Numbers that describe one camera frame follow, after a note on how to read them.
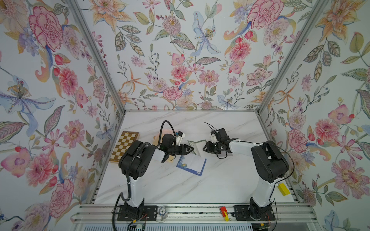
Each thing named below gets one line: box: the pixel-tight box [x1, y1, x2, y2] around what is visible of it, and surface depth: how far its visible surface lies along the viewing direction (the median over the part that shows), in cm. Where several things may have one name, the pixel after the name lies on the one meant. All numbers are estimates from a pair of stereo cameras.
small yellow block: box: [277, 182, 291, 197], surface depth 82 cm
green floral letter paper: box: [187, 139, 207, 158], surface depth 100 cm
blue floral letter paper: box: [176, 154, 207, 177], surface depth 94 cm
